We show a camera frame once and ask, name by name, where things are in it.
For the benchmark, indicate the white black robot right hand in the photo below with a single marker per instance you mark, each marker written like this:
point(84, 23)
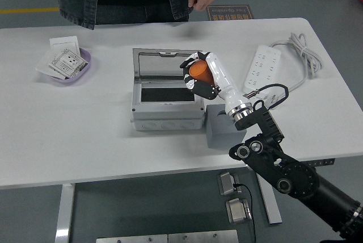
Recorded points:
point(221, 75)

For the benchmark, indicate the orange cylinder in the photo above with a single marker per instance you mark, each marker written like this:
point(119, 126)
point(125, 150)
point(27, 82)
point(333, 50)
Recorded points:
point(200, 71)

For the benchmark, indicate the grey junction box with lid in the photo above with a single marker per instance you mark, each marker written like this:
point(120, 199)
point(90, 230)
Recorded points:
point(167, 118)

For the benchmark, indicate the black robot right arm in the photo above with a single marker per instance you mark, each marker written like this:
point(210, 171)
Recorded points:
point(283, 169)

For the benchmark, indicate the grey cube with round hole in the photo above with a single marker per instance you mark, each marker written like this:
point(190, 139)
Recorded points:
point(218, 138)

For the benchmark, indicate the brown floor sign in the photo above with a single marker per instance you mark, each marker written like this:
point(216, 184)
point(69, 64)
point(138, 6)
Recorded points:
point(227, 13)

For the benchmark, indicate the white power strip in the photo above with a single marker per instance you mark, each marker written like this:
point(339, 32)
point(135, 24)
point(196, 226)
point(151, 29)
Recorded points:
point(263, 64)

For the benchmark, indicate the metal foot pedal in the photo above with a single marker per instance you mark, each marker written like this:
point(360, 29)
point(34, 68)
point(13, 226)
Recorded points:
point(227, 183)
point(236, 211)

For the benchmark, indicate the purple plastic tray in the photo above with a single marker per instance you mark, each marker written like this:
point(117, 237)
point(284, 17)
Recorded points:
point(86, 58)

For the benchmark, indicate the black table control panel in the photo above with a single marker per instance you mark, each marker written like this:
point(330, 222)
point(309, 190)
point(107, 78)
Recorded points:
point(323, 162)

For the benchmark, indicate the white table leg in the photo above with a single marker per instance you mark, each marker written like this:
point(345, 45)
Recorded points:
point(65, 211)
point(272, 209)

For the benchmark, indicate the printed white socket plate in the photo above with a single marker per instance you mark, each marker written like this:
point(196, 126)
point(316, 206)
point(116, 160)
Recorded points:
point(66, 61)

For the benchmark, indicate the white flat plate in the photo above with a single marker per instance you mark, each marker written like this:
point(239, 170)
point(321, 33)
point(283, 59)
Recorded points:
point(42, 67)

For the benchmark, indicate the yellow floor tape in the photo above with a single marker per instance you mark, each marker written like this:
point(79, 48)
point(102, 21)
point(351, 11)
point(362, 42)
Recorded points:
point(28, 10)

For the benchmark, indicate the plain white switch plate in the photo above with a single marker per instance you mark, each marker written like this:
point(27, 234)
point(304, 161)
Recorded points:
point(63, 42)

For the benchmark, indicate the grey metal base plate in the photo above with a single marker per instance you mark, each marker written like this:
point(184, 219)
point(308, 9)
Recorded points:
point(202, 237)
point(130, 239)

